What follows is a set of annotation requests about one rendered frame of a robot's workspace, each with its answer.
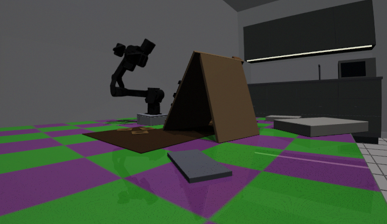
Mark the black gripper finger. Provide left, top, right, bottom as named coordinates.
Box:
left=126, top=52, right=143, bottom=65
left=113, top=44, right=123, bottom=57

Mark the brown a-frame board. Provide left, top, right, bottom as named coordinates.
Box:
left=162, top=50, right=260, bottom=143

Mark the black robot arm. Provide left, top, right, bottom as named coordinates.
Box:
left=110, top=39, right=164, bottom=115

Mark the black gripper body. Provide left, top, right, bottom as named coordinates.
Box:
left=120, top=45, right=148, bottom=67

